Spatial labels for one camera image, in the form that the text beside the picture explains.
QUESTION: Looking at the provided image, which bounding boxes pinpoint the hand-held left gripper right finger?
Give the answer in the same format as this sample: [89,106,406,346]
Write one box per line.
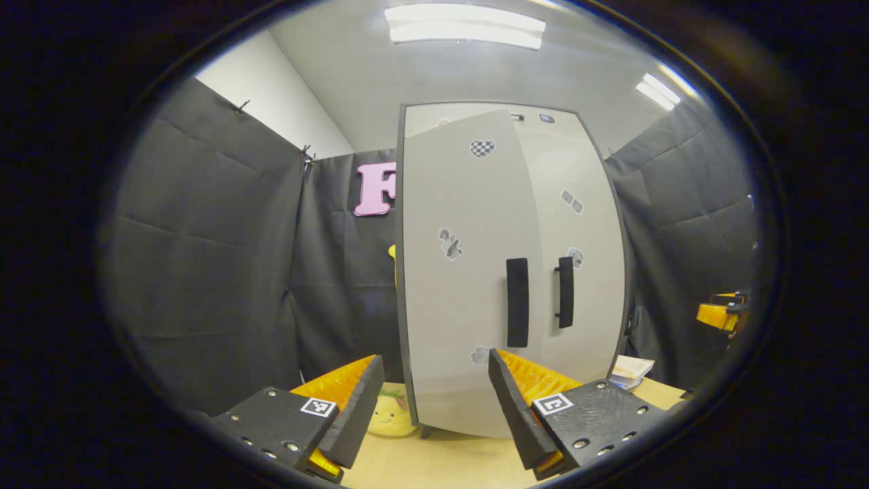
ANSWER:
[487,348,673,479]

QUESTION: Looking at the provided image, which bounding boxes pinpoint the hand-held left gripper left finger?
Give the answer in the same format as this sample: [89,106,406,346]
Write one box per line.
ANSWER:
[210,355,385,484]

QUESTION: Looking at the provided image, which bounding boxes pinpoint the grey shoe cabinet door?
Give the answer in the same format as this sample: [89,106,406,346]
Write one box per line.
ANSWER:
[509,112,629,384]
[396,109,544,439]

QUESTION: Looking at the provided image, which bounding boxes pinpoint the grey shoe cabinet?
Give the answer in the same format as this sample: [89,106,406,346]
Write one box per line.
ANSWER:
[396,102,635,439]

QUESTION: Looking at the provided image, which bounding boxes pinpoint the yellow plush toy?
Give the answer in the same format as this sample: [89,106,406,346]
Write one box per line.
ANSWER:
[367,388,418,437]

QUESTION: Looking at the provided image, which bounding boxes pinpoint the small stack of books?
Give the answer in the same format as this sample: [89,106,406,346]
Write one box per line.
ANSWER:
[610,355,656,392]

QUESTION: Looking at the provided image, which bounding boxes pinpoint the black backdrop cloth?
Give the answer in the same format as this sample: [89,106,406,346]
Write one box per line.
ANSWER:
[102,76,764,415]

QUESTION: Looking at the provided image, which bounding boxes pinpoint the small ceiling light panel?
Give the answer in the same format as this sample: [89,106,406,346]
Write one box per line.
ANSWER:
[635,65,700,111]

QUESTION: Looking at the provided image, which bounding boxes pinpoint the large ceiling light panel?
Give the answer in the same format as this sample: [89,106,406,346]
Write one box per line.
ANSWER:
[385,3,547,50]

